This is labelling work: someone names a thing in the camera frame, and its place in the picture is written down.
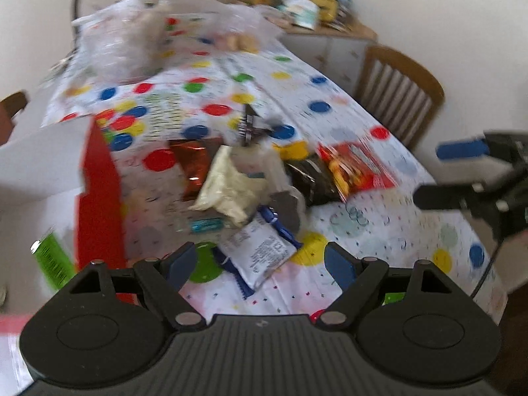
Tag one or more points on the clutter of jars and packets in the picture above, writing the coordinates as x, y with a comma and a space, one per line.
305, 2

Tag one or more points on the black snack packet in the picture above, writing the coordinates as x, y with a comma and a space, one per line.
309, 179

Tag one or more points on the light wooden slatted chair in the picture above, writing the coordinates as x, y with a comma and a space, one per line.
398, 90

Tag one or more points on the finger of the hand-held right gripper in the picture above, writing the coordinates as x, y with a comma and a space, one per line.
462, 149
437, 198

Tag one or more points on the green packet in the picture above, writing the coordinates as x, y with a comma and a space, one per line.
51, 260

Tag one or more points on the orange brown foil snack packet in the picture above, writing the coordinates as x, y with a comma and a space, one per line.
190, 169

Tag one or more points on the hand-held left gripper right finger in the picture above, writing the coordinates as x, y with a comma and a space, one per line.
338, 263

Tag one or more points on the grey wrapper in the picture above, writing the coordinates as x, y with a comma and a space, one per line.
287, 209

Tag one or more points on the balloon print birthday tablecloth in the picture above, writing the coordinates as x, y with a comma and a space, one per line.
371, 231

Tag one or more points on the small dark chocolate packet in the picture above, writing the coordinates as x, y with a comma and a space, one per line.
248, 128

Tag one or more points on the white red cardboard box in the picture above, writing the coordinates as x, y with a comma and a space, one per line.
62, 173

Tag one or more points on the cream snack packet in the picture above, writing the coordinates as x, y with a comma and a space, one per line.
231, 187

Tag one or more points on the white cabinet with wooden top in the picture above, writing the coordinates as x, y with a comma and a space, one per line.
330, 49

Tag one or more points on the white blue snack packet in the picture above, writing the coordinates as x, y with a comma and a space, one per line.
262, 253

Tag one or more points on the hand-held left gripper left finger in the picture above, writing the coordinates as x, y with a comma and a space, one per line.
181, 263

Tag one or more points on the red snack packet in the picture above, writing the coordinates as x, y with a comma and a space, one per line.
357, 169

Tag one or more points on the yellow candy packet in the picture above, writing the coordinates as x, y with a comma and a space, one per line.
297, 151

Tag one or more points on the teal candy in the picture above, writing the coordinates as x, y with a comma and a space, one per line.
205, 225

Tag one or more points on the clear bag of cookies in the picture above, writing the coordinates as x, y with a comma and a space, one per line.
239, 33

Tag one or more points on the large clear plastic bag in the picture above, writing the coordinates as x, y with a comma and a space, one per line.
119, 41

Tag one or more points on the dark wooden chair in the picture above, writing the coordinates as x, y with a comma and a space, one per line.
12, 105

